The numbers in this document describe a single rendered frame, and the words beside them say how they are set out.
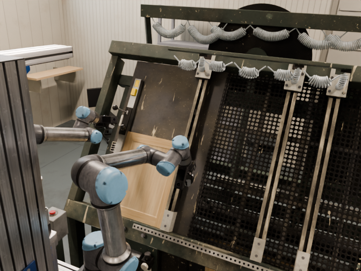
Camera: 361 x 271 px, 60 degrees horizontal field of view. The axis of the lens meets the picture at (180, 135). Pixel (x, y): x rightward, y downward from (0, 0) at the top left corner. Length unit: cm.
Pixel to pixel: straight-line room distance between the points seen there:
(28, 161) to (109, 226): 37
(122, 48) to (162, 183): 103
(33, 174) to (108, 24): 459
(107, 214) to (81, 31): 504
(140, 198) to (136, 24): 370
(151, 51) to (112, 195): 140
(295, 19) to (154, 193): 153
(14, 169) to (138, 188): 113
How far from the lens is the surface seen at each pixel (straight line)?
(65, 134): 171
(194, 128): 201
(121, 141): 223
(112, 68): 244
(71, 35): 615
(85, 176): 112
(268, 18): 248
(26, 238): 132
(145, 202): 212
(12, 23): 549
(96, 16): 578
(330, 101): 199
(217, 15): 256
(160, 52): 225
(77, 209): 234
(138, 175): 215
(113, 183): 108
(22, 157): 118
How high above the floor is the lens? 221
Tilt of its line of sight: 23 degrees down
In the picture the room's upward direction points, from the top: 3 degrees clockwise
